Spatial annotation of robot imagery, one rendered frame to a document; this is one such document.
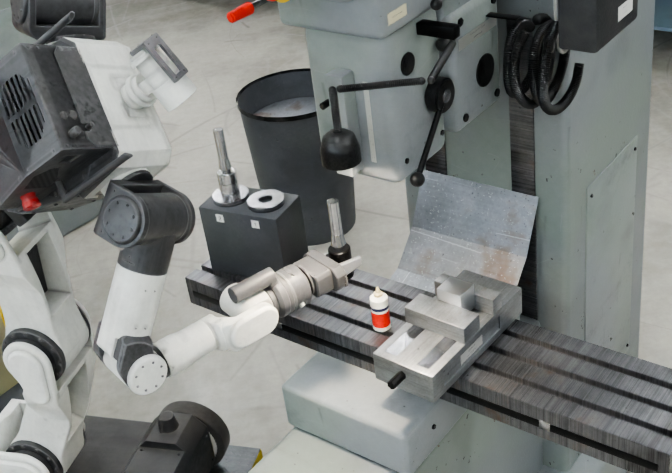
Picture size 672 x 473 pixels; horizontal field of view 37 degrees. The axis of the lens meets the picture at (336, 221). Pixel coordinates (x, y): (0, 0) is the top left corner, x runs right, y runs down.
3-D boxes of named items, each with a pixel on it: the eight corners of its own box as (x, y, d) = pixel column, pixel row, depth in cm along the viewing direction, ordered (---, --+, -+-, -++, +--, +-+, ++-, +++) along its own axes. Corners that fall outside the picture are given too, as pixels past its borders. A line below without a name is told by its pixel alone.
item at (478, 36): (460, 137, 205) (452, 15, 191) (362, 116, 218) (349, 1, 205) (505, 99, 217) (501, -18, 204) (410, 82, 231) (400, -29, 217)
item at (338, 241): (333, 242, 209) (327, 196, 204) (348, 243, 208) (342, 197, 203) (329, 251, 207) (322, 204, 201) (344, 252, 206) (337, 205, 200)
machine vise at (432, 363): (434, 404, 202) (430, 361, 196) (375, 379, 211) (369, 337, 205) (522, 312, 224) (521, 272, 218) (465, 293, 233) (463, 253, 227)
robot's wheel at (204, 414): (160, 465, 268) (144, 409, 258) (168, 451, 272) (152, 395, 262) (230, 473, 263) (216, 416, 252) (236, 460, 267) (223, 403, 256)
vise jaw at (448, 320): (464, 344, 206) (463, 329, 204) (405, 322, 215) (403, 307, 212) (480, 328, 210) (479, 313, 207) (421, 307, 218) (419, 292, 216)
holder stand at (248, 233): (287, 285, 244) (274, 215, 234) (211, 270, 254) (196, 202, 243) (310, 258, 253) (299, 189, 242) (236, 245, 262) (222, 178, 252)
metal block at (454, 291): (462, 319, 212) (460, 296, 209) (438, 311, 215) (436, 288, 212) (475, 306, 215) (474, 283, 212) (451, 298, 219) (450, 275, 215)
